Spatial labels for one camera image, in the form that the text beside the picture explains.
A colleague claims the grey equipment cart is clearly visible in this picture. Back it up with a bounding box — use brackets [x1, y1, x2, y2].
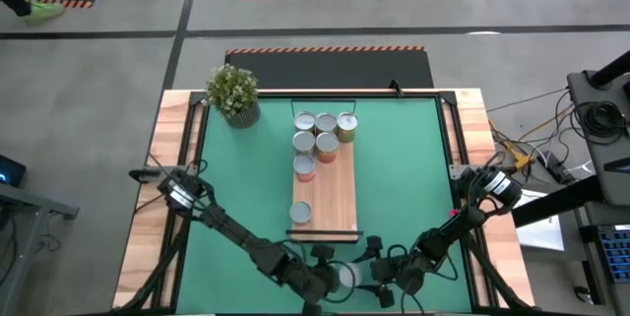
[565, 69, 630, 209]

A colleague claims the coiled black cable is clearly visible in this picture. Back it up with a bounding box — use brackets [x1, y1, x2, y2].
[573, 99, 630, 140]

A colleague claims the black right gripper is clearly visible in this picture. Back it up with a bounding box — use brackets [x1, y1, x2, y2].
[351, 235, 427, 310]

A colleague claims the white paper sheet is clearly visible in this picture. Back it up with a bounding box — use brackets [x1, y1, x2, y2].
[509, 190, 566, 253]

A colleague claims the carrot picture tin can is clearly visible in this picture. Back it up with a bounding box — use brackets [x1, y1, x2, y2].
[337, 261, 363, 290]

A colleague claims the tomatoes label tin can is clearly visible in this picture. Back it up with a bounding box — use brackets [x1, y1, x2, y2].
[314, 111, 339, 136]

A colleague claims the mixed fruit label tin can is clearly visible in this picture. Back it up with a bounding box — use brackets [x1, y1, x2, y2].
[292, 153, 317, 183]

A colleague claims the black device with blue light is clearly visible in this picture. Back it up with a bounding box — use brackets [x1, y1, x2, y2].
[0, 154, 29, 188]

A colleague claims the black diagonal beam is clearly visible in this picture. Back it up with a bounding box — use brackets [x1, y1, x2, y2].
[511, 175, 606, 228]

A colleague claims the black power brick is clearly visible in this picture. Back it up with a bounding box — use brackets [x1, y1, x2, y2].
[543, 151, 572, 185]

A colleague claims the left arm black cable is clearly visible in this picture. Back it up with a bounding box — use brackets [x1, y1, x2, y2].
[322, 259, 364, 305]

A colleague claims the blue key panel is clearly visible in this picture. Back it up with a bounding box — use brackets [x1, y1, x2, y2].
[596, 224, 630, 285]

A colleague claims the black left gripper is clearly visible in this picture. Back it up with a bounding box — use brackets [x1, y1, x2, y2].
[287, 244, 359, 316]

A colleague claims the cherries label tin can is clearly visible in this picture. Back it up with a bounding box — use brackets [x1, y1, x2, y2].
[293, 110, 317, 134]

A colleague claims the wooden shelf with black frame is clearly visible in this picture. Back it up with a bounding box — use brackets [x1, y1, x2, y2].
[285, 97, 364, 244]

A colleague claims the pineapple label tin can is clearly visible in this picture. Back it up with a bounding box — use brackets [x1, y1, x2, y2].
[315, 131, 341, 164]

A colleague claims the short orange slices tin can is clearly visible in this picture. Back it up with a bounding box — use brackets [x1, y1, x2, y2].
[288, 200, 313, 224]

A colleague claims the black pole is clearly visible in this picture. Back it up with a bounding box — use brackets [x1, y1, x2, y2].
[588, 49, 630, 89]

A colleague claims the grey side table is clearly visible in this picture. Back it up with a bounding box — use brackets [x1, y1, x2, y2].
[0, 181, 80, 316]

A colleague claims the potted plant in striped pot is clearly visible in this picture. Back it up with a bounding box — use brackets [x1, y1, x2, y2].
[204, 63, 262, 130]

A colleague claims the yellow cable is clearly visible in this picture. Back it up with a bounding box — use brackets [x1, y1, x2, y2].
[487, 119, 536, 173]

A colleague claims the green yellow label tin can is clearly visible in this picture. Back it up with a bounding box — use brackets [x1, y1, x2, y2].
[336, 110, 359, 144]

